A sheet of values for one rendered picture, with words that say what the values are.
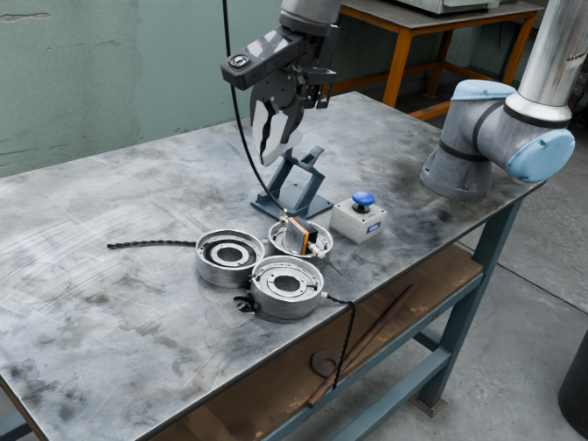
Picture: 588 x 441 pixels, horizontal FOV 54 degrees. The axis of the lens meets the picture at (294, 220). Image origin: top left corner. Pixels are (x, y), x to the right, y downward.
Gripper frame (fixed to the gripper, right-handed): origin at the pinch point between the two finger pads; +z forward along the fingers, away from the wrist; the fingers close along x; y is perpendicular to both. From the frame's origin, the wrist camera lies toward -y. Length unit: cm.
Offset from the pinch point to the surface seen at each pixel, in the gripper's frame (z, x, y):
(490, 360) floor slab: 83, -16, 121
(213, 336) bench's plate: 19.8, -10.7, -13.1
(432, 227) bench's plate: 13.0, -12.5, 37.8
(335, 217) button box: 12.9, -2.2, 20.2
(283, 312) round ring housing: 16.7, -14.3, -4.1
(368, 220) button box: 10.6, -7.8, 21.8
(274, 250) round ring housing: 14.5, -3.9, 3.4
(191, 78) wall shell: 44, 158, 116
